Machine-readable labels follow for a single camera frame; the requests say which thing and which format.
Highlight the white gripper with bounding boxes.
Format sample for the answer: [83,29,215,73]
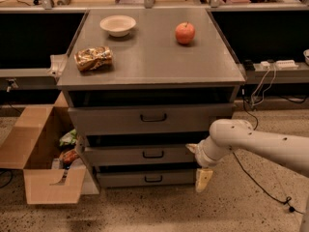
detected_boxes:
[185,136,226,192]

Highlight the grey drawer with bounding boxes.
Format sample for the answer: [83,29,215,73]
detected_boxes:
[69,103,234,135]
[83,144,194,166]
[97,169,196,188]

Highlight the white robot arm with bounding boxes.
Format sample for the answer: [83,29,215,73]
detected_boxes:
[185,119,309,192]

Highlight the grey top drawer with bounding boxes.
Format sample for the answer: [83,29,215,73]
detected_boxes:
[69,103,234,135]

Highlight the grey bottom drawer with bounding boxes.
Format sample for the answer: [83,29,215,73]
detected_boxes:
[97,169,196,188]

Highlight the grey drawer cabinet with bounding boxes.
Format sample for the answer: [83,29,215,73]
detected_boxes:
[58,8,244,179]

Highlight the open cardboard box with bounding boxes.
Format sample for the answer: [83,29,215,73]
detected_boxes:
[0,95,86,205]

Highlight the red apple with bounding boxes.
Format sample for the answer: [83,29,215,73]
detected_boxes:
[175,22,195,44]

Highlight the red snack bag in box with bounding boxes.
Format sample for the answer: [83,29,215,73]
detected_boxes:
[62,149,79,164]

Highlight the green snack bag in box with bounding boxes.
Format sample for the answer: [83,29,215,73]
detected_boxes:
[59,129,77,146]

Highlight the white power strip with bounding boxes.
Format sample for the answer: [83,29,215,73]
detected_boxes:
[275,60,298,70]

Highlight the golden snack bag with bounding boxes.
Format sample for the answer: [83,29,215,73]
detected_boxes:
[74,46,113,72]

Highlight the white bowl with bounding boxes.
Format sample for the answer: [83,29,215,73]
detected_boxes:
[99,15,136,37]

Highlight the black floor cable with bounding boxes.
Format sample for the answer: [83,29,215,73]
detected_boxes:
[231,97,305,215]

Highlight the white cables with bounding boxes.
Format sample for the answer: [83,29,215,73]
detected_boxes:
[250,65,278,109]

